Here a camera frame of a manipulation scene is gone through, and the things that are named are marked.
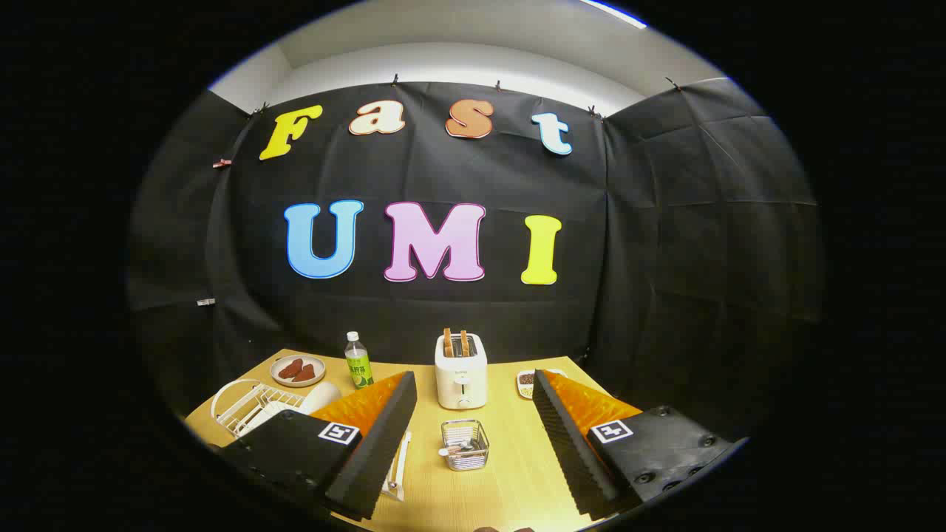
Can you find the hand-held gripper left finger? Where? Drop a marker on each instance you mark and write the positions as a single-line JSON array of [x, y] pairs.
[[377, 451]]

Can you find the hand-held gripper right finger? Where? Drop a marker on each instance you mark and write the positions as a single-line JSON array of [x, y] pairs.
[[573, 451]]

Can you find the white plate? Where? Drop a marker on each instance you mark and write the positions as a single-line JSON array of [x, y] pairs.
[[321, 395]]

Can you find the white divided bean dish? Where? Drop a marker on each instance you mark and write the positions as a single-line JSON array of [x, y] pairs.
[[526, 380]]

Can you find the small grey plate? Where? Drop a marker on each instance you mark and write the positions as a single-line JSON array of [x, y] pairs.
[[318, 362]]

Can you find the green label drink bottle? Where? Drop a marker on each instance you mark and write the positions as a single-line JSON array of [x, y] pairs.
[[358, 369]]

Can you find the brown sausage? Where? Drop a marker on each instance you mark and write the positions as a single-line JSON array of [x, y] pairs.
[[305, 373], [290, 369]]

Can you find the white toaster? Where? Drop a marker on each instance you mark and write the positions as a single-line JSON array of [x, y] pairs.
[[462, 369]]

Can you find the black backdrop cloth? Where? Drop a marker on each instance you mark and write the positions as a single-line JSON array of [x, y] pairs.
[[628, 258]]

